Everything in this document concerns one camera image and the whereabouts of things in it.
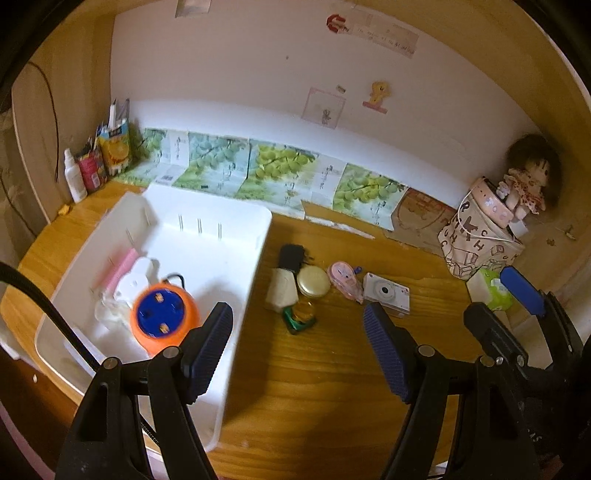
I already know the clear plastic cup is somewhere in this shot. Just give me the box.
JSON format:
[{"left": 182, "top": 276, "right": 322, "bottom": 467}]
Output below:
[{"left": 94, "top": 296, "right": 130, "bottom": 330}]

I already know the white toy digital camera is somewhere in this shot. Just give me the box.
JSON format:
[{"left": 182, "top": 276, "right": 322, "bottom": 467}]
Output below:
[{"left": 363, "top": 273, "right": 411, "bottom": 317}]

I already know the orange round toy with carabiner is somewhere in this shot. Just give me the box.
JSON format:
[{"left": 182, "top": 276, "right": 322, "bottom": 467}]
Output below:
[{"left": 129, "top": 273, "right": 202, "bottom": 357}]

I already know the white plastic scoop holder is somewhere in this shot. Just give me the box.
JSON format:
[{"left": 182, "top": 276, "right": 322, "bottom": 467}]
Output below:
[{"left": 113, "top": 256, "right": 154, "bottom": 308}]

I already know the pink hair roller clip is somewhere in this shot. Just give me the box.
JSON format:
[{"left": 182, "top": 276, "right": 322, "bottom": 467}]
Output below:
[{"left": 100, "top": 248, "right": 139, "bottom": 295}]

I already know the green bottle with gold cap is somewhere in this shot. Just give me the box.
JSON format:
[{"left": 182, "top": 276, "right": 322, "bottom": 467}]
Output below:
[{"left": 281, "top": 300, "right": 317, "bottom": 335}]

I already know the green tissue pack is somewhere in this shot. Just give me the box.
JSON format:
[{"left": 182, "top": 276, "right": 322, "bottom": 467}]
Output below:
[{"left": 466, "top": 268, "right": 513, "bottom": 311}]

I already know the patterned fabric storage bag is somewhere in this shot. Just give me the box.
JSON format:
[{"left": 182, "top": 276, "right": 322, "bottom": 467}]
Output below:
[{"left": 438, "top": 177, "right": 525, "bottom": 280}]

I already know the brown haired doll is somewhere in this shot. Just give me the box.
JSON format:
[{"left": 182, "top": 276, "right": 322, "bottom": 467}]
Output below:
[{"left": 496, "top": 134, "right": 562, "bottom": 221}]

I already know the brown cardboard with red drawing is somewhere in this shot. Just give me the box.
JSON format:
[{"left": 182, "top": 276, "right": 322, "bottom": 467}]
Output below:
[{"left": 383, "top": 188, "right": 456, "bottom": 257}]

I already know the pink floss pick container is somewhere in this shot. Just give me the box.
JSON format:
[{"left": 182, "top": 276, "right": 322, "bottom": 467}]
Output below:
[{"left": 328, "top": 261, "right": 363, "bottom": 304}]

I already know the gold oval compact case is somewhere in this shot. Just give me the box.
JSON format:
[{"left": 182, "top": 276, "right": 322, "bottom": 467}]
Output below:
[{"left": 297, "top": 265, "right": 331, "bottom": 299}]

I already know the cream white box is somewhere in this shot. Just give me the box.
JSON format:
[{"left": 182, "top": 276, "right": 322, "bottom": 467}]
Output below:
[{"left": 266, "top": 268, "right": 298, "bottom": 313}]

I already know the black charger plug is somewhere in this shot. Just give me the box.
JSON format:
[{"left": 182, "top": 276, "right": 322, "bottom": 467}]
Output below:
[{"left": 277, "top": 244, "right": 305, "bottom": 273}]

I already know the white spray bottle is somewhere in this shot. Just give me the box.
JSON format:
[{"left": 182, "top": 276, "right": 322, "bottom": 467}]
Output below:
[{"left": 64, "top": 148, "right": 87, "bottom": 204}]

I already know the green grape cardboard panel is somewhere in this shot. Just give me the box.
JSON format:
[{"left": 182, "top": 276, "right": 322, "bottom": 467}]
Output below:
[{"left": 117, "top": 128, "right": 408, "bottom": 229}]

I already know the red pink can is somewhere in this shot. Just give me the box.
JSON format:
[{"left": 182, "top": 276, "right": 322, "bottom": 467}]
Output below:
[{"left": 77, "top": 149, "right": 108, "bottom": 193}]

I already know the black cable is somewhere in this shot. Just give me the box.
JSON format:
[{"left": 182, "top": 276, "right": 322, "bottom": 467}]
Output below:
[{"left": 0, "top": 261, "right": 158, "bottom": 446}]

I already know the yellow duck wall sticker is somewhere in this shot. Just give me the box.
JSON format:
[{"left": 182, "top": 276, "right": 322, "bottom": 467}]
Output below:
[{"left": 363, "top": 81, "right": 391, "bottom": 114}]

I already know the pink framed wall picture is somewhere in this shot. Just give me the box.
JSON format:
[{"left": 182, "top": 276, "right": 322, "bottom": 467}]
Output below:
[{"left": 301, "top": 87, "right": 346, "bottom": 129}]

